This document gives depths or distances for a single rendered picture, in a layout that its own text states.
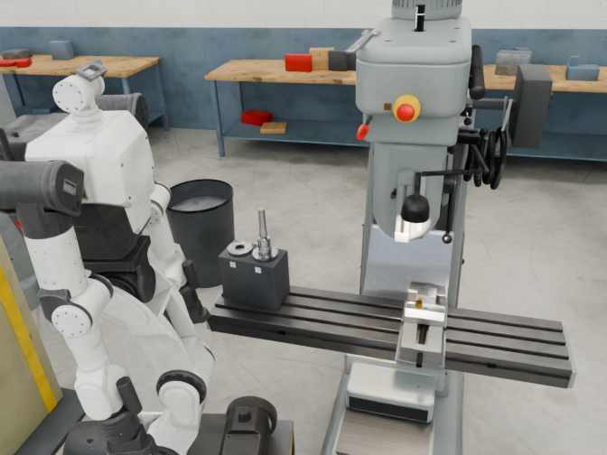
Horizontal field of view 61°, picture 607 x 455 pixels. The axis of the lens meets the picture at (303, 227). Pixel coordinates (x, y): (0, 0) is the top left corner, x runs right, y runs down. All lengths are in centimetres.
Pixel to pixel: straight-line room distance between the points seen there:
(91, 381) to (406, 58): 99
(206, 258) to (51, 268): 243
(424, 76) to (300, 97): 488
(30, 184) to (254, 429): 123
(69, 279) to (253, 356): 206
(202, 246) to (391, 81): 241
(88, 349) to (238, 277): 76
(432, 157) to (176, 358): 88
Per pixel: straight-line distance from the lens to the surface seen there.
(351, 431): 176
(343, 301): 192
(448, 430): 251
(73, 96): 118
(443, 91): 123
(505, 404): 294
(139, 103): 143
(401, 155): 142
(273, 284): 180
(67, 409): 307
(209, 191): 372
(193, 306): 175
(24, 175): 106
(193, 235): 339
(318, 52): 537
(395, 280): 205
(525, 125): 170
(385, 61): 122
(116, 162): 115
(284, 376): 295
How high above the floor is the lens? 213
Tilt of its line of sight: 30 degrees down
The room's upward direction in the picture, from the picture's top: 3 degrees counter-clockwise
